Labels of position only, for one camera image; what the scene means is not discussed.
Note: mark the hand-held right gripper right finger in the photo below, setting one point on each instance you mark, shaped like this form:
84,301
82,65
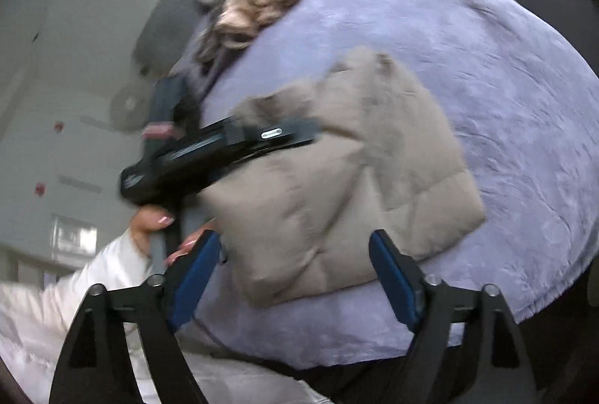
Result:
395,277

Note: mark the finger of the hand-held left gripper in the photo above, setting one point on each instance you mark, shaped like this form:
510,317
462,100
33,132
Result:
281,135

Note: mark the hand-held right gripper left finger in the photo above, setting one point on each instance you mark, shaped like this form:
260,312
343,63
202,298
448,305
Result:
196,277

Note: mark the beige puffer jacket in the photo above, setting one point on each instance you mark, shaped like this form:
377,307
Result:
327,207

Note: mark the person's left forearm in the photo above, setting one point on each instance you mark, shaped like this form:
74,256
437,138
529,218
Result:
75,291

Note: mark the person's left hand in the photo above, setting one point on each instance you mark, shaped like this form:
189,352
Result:
145,221

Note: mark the round white fan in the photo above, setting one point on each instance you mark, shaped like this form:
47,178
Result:
128,104

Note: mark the grey headboard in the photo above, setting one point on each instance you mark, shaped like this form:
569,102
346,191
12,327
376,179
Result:
164,29

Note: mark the purple fleece blanket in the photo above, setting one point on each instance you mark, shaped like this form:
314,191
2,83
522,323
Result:
468,57

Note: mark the red wall sticker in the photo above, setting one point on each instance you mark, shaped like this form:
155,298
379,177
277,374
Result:
40,187
58,125

